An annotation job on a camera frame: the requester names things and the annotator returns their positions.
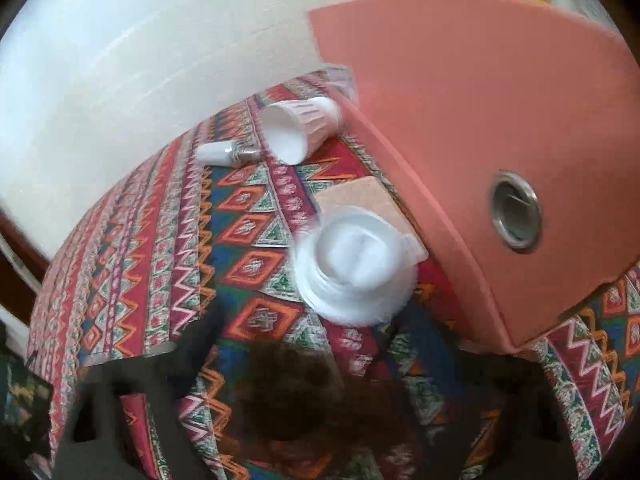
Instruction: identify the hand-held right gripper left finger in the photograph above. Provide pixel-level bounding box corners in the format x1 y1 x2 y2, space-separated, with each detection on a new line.
52 305 226 480

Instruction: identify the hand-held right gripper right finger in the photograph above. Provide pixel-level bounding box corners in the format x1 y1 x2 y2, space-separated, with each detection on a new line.
392 317 596 480

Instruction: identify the small white bottle cap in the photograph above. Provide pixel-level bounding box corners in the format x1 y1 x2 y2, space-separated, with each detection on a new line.
235 205 430 461

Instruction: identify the pink cardboard box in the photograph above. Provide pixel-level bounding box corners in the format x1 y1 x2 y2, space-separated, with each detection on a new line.
306 0 640 353

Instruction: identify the colourful patterned blanket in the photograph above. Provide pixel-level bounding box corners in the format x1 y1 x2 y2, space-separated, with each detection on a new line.
25 72 640 480

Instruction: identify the dark patterned cloth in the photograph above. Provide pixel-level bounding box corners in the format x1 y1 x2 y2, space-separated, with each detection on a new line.
0 322 53 461

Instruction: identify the cork coaster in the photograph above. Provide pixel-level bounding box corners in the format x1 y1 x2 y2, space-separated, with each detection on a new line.
315 176 418 241

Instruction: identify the wooden bed frame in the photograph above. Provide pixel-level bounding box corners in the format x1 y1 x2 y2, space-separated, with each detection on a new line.
0 210 46 301

